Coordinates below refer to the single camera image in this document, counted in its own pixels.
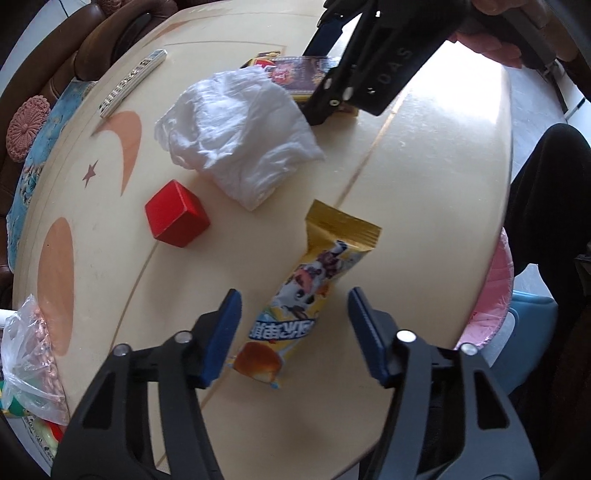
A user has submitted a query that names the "red cube box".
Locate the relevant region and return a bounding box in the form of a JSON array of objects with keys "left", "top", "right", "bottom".
[{"left": 144, "top": 180, "right": 211, "bottom": 248}]

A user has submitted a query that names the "pink lined trash bin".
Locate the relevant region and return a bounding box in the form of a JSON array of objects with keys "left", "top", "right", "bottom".
[{"left": 456, "top": 230, "right": 514, "bottom": 349}]

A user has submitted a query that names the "green toy bottle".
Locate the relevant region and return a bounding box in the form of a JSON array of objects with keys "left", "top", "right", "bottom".
[{"left": 0, "top": 380, "right": 32, "bottom": 418}]

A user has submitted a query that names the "purple poker card box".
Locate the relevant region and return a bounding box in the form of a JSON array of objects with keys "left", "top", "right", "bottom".
[{"left": 242, "top": 50, "right": 341, "bottom": 106}]

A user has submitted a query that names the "white remote control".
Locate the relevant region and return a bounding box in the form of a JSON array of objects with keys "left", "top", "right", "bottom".
[{"left": 98, "top": 49, "right": 167, "bottom": 119}]

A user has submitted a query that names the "pink round cushion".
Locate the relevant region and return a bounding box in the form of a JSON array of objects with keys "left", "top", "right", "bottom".
[{"left": 6, "top": 95, "right": 51, "bottom": 163}]

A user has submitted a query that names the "white tissue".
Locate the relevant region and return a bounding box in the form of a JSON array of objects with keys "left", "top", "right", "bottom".
[{"left": 154, "top": 66, "right": 325, "bottom": 211}]

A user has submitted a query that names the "clear plastic bag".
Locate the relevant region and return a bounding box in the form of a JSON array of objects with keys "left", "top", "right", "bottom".
[{"left": 1, "top": 295, "right": 70, "bottom": 426}]

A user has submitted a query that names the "blue floral sofa cover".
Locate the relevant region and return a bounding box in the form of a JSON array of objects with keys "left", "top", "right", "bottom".
[{"left": 6, "top": 80, "right": 96, "bottom": 272}]

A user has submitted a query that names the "brown leather sofa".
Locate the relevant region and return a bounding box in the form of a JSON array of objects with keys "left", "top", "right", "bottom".
[{"left": 1, "top": 0, "right": 177, "bottom": 288}]

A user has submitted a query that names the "yellow snack wrapper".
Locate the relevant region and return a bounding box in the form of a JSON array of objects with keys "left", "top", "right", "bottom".
[{"left": 229, "top": 200, "right": 382, "bottom": 388}]

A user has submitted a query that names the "blue plastic stool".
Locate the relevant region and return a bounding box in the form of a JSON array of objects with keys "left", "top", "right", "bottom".
[{"left": 481, "top": 291, "right": 558, "bottom": 394}]

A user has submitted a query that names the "person hand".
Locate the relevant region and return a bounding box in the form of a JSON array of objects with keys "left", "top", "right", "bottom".
[{"left": 458, "top": 1, "right": 556, "bottom": 70}]

